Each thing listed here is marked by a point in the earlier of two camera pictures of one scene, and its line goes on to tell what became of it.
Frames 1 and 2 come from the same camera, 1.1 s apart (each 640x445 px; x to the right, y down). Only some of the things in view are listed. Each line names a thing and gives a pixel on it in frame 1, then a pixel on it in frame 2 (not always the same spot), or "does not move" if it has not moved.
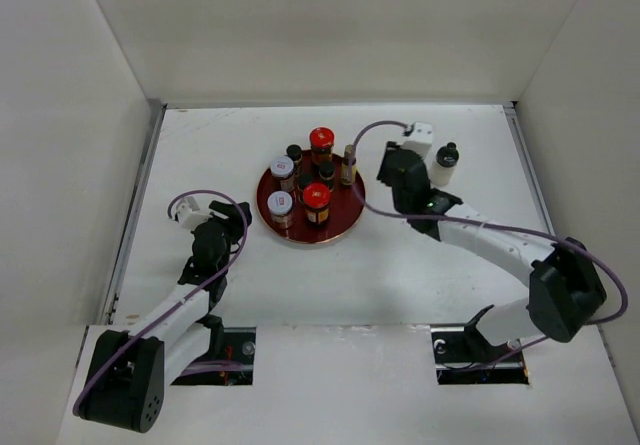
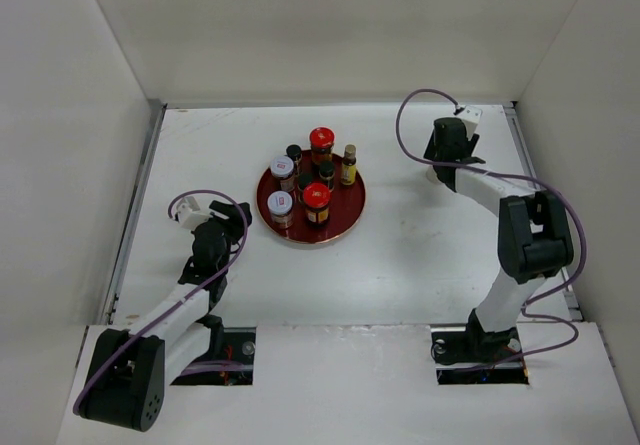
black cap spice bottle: [327, 172] does not move
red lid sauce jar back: [321, 140] does not move
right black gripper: [383, 173] to [471, 143]
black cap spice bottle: [303, 180] does not move
